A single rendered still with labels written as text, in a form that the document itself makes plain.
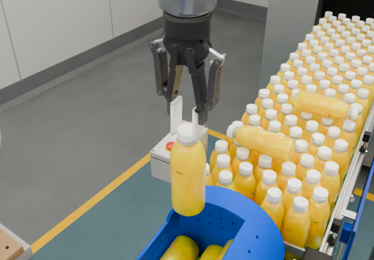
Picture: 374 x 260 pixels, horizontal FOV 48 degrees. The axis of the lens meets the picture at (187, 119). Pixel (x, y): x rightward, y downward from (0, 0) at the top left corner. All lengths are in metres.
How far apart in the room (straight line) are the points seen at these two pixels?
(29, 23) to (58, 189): 1.59
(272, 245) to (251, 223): 0.07
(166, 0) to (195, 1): 0.04
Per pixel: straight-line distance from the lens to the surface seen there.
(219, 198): 0.93
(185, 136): 0.75
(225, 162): 1.23
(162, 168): 1.29
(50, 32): 4.01
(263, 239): 0.92
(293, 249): 1.21
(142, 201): 2.68
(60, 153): 3.17
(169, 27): 0.64
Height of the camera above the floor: 1.88
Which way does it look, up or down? 34 degrees down
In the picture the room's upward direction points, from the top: straight up
